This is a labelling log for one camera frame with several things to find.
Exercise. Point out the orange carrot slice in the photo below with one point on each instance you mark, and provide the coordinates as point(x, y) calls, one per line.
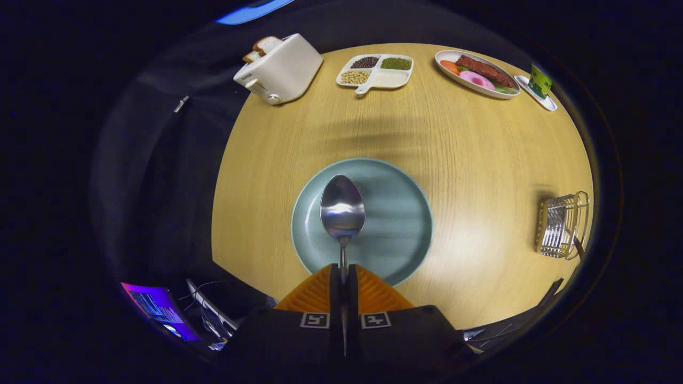
point(449, 66)

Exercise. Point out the pile of yellow soybeans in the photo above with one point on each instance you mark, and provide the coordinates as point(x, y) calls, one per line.
point(355, 77)

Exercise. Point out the white toaster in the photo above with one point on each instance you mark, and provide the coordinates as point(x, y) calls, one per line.
point(285, 66)

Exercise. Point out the pile of dark beans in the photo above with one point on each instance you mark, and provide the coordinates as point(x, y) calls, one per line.
point(365, 62)

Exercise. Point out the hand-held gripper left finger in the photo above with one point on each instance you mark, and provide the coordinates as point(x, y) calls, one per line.
point(336, 298)

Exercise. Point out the open laptop screen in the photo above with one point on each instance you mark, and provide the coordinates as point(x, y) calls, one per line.
point(157, 309)

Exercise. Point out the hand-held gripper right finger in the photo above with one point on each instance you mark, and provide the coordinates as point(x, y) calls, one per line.
point(352, 298)

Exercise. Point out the white square coaster tray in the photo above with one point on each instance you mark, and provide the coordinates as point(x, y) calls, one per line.
point(544, 102)

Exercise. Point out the pink round food slice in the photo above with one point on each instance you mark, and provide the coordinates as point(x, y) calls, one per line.
point(475, 80)

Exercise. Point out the silver spoon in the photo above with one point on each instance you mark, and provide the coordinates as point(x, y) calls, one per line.
point(342, 208)

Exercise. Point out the silver metal clip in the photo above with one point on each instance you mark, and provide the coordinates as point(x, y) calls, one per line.
point(181, 103)

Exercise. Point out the white food plate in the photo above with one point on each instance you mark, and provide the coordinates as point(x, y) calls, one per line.
point(445, 55)

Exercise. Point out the green lettuce leaf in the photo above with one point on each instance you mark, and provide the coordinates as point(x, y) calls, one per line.
point(507, 89)

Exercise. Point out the pile of green beans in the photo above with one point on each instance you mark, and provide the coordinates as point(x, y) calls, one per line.
point(396, 63)

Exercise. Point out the green label drink bottle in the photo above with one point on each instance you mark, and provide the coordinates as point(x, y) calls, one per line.
point(540, 82)

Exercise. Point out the light green plate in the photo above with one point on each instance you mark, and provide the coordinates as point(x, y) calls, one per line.
point(395, 224)

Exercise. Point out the brown meat pieces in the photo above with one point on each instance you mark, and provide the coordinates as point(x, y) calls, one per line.
point(485, 69)

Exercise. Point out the toast bread slice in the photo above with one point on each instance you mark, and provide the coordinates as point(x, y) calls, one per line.
point(268, 44)
point(251, 56)

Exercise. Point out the white divided snack tray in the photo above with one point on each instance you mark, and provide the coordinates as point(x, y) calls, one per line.
point(392, 80)

